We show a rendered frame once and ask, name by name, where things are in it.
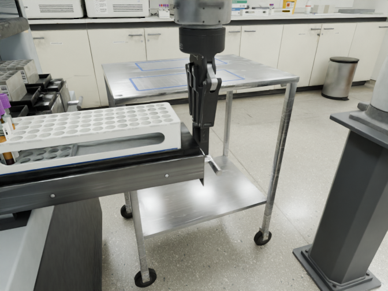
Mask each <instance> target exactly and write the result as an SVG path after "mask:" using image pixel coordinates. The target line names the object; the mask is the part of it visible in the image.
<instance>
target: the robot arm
mask: <svg viewBox="0 0 388 291"><path fill-rule="evenodd" d="M173 5H174V6H173V9H174V21H175V23H177V24H182V27H179V28H178V32H179V49H180V51H181V52H183V53H185V54H190V56H189V61H190V62H189V63H188V64H185V69H186V76H187V85H188V100H189V114H190V115H192V121H193V123H192V136H193V137H194V139H195V140H196V142H197V143H198V145H199V146H200V148H201V149H202V151H203V152H204V154H205V155H208V153H209V133H210V127H213V126H214V122H215V114H216V110H217V102H218V95H219V90H220V88H221V85H222V79H221V78H216V77H215V75H216V70H217V68H216V64H215V55H216V54H218V53H221V52H223V51H224V49H225V36H226V28H225V27H223V26H222V24H227V23H230V21H231V14H232V0H173ZM357 108H358V109H360V110H361V111H362V112H354V113H350V114H349V118H350V119H352V120H355V121H358V122H361V123H362V124H364V125H366V126H369V127H371V128H373V129H375V130H377V131H380V132H382V133H384V134H386V135H388V55H387V57H386V59H385V61H384V63H383V65H382V67H381V69H380V72H379V74H378V77H377V80H376V83H375V86H374V90H373V93H372V98H371V101H370V103H369V102H359V103H358V105H357Z"/></svg>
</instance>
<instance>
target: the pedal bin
mask: <svg viewBox="0 0 388 291"><path fill-rule="evenodd" d="M358 62H359V59H357V58H352V57H330V60H329V65H328V68H327V73H326V78H325V81H324V85H323V89H322V94H321V95H322V96H323V97H325V98H328V99H333V100H349V99H348V96H349V91H350V88H351V85H352V81H353V78H354V75H355V72H356V68H357V65H358Z"/></svg>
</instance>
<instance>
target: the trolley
mask: <svg viewBox="0 0 388 291"><path fill-rule="evenodd" d="M189 62H190V61H189V58H174V59H159V60H150V61H135V62H119V63H111V64H101V66H102V70H103V75H104V80H105V86H106V92H107V99H108V103H109V108H113V107H124V106H125V104H127V103H136V102H145V101H151V100H160V99H168V98H177V97H183V96H188V85H187V76H186V69H185V64H188V63H189ZM215 64H216V68H217V70H216V75H215V77H216V78H221V79H222V85H221V88H220V90H219V92H224V91H226V110H225V127H224V137H223V155H222V156H216V157H213V158H214V160H215V161H216V163H217V164H218V166H219V167H220V169H221V170H222V172H223V173H222V175H221V176H216V174H215V173H214V171H213V169H212V168H211V166H210V165H209V164H207V165H204V187H203V186H202V184H201V182H200V180H199V179H197V180H190V181H184V182H179V183H175V184H169V185H162V186H156V187H153V188H147V189H141V190H137V191H131V192H125V193H124V198H125V201H124V202H125V204H124V205H123V206H122V207H121V209H120V212H121V215H122V216H123V217H124V218H131V217H133V223H134V227H135V234H136V241H137V248H138V253H139V260H140V271H139V272H138V273H137V274H136V275H135V277H134V280H135V285H136V286H137V287H140V288H145V287H148V286H150V285H152V284H153V283H154V282H155V280H156V277H157V276H156V272H155V270H154V269H152V268H148V266H147V258H146V251H145V245H144V240H146V239H149V238H152V237H156V236H160V235H162V234H166V233H170V232H173V231H176V230H179V229H183V228H185V227H189V226H193V225H196V224H199V223H203V222H206V221H210V220H212V219H216V218H220V217H223V216H226V215H230V214H233V213H236V212H239V211H243V210H247V209H249V208H253V207H257V206H260V205H263V204H266V205H265V209H264V215H263V222H262V225H261V226H260V227H259V231H258V232H257V233H256V234H255V236H254V239H253V240H254V242H255V243H256V245H258V246H261V245H264V244H267V243H268V242H269V241H270V239H271V236H272V234H271V232H270V231H269V225H270V220H271V214H272V211H273V205H274V199H275V194H276V190H277V185H278V179H279V174H280V170H281V164H282V158H283V153H284V149H285V144H286V138H287V135H288V129H289V124H290V118H291V114H292V108H293V103H294V97H295V94H296V88H297V83H298V82H299V79H300V77H299V76H296V75H294V74H291V73H288V72H284V71H282V70H279V69H276V68H272V67H270V66H267V65H263V64H261V63H258V62H255V61H252V60H250V59H246V58H243V57H240V56H238V55H234V54H229V55H215ZM271 85H281V87H286V92H285V98H284V102H283V109H282V115H281V121H280V125H279V131H278V137H277V143H276V148H275V154H274V160H273V166H272V171H271V177H270V183H269V187H268V193H267V198H266V197H265V196H264V195H263V194H262V193H261V191H260V190H258V189H257V187H255V186H254V184H253V183H251V182H250V180H249V179H247V177H246V176H245V175H244V174H243V173H242V172H241V171H240V170H239V169H238V168H237V167H236V166H235V165H234V164H233V163H232V161H231V160H230V159H229V158H228V153H229V138H230V123H231V114H232V100H233V90H238V89H247V88H256V87H265V86H271Z"/></svg>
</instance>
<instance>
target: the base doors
mask: <svg viewBox="0 0 388 291"><path fill-rule="evenodd" d="M385 26H386V27H387V26H388V22H382V23H338V24H289V25H250V26H223V27H225V28H226V36H225V49H224V51H223V52H221V53H218V54H216V55H229V54H234V55H238V56H240V57H243V58H246V59H250V60H252V61H255V62H258V63H261V64H263V65H267V66H270V67H272V68H276V69H279V70H282V71H284V72H288V73H291V74H294V75H296V76H299V77H300V79H299V82H298V83H297V87H304V86H312V85H323V84H324V81H325V78H326V73H327V68H328V65H329V60H330V57H352V58H357V59H359V62H358V65H357V68H356V72H355V75H354V78H353V81H364V80H370V78H371V75H372V71H373V69H374V66H375V63H376V59H377V57H378V54H379V50H380V47H381V45H382V42H383V38H384V36H385V33H386V30H387V28H379V27H385ZM311 28H321V29H311ZM324 28H334V29H324ZM245 30H246V31H253V30H254V31H256V32H244V31H245ZM87 31H88V34H87ZM229 31H240V32H229ZM335 32H339V34H335ZM154 33H161V35H148V34H154ZM298 33H306V35H298ZM317 33H319V34H320V35H317ZM322 33H323V35H322ZM31 34H32V37H33V38H41V37H44V39H34V40H33V41H34V44H35V47H36V52H37V54H38V58H39V62H40V65H41V69H42V72H43V74H48V73H50V74H51V78H52V79H58V78H63V80H64V81H65V80H66V82H67V85H68V90H69V91H74V92H75V96H76V100H79V96H83V104H82V107H81V108H89V107H100V106H108V105H109V103H108V99H107V92H106V86H105V80H104V75H103V70H102V66H101V64H111V63H119V62H135V61H150V60H159V59H174V58H189V56H190V54H185V53H183V52H181V51H180V49H179V32H178V28H145V29H144V28H140V29H90V30H72V31H32V32H31ZM129 34H131V35H139V34H142V36H128V35H129ZM144 36H145V37H144ZM318 37H319V40H318V42H317V39H318ZM88 38H89V40H88ZM148 39H149V40H150V41H149V42H148V41H147V40H148ZM141 40H142V41H143V42H141ZM115 41H125V43H113V42H115ZM50 42H63V44H50ZM89 44H90V46H89ZM90 47H91V49H90ZM91 53H92V55H91ZM146 56H147V57H146ZM92 60H93V61H92ZM93 63H94V64H93ZM94 69H95V71H94ZM95 75H96V77H95ZM96 82H97V83H96ZM97 85H98V86H97ZM281 88H286V87H281V85H271V86H265V87H256V88H247V89H238V90H233V94H234V93H242V92H253V91H264V90H270V89H281ZM98 91H99V92H98ZM99 97H100V98H99ZM100 104H101V105H100Z"/></svg>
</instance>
